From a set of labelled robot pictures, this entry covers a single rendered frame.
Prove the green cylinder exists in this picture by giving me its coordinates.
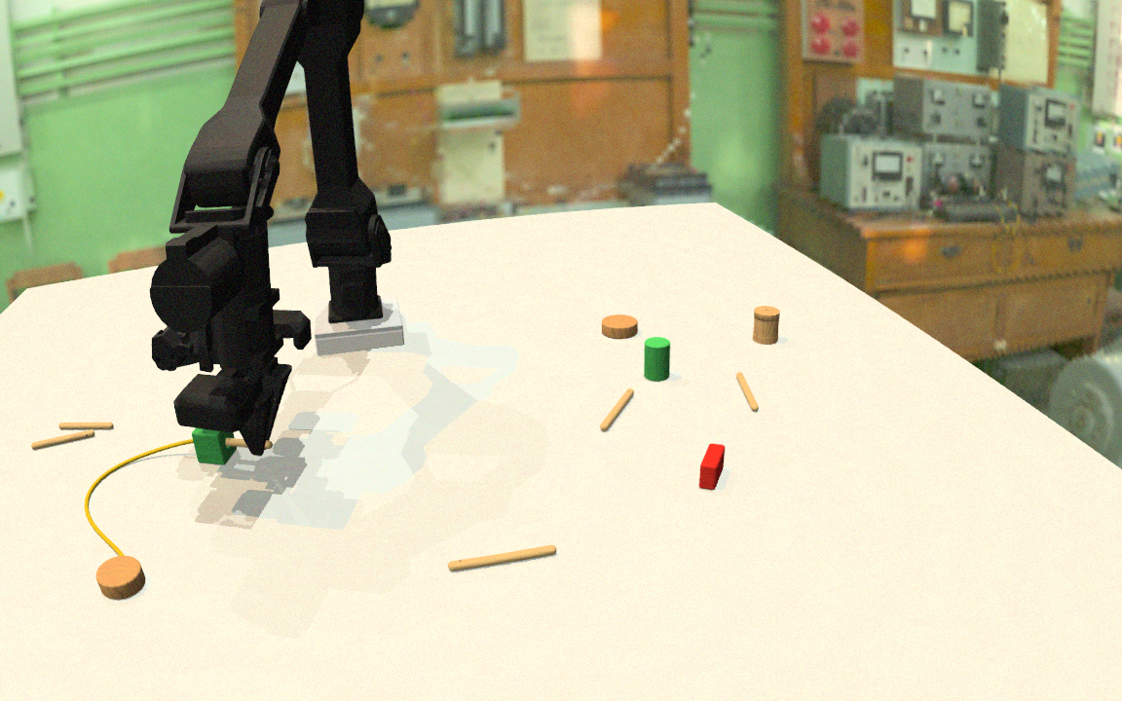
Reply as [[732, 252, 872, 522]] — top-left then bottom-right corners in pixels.
[[644, 336, 671, 382]]

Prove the green wooden block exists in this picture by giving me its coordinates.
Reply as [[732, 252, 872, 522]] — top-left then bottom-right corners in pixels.
[[192, 428, 237, 465]]

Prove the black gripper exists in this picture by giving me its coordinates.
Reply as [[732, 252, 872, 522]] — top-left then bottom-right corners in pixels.
[[173, 282, 312, 456]]

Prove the orange flat disc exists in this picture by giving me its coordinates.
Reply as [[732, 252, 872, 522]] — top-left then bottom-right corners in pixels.
[[603, 314, 638, 339]]

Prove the red rectangular block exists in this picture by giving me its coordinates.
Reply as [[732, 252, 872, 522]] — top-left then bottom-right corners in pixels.
[[699, 444, 726, 490]]

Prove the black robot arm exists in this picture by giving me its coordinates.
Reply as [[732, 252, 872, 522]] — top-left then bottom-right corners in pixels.
[[150, 0, 392, 373]]

